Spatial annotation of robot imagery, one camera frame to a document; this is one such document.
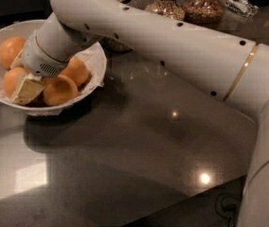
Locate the glass jar brown grains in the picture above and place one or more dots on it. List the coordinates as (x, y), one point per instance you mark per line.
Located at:
(203, 12)

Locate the white paper bowl liner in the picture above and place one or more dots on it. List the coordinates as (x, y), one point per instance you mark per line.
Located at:
(95, 60)

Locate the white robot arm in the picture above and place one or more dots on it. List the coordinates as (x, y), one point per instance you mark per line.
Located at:
(234, 70)

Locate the yellow-orange fruit bottom right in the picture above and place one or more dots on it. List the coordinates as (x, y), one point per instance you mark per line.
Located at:
(59, 90)

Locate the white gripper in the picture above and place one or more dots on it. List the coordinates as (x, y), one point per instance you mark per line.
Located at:
(37, 59)

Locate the clear plastic wrapped packet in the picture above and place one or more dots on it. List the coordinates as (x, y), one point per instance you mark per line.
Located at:
(241, 7)

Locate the orange top left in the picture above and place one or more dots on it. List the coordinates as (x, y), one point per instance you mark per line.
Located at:
(10, 51)

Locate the orange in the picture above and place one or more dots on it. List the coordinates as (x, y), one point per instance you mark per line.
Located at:
(11, 78)
(77, 71)
(10, 51)

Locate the orange right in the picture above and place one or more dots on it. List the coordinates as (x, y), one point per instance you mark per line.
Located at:
(77, 71)

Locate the orange bottom left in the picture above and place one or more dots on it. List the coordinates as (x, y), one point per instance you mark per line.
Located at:
(11, 78)

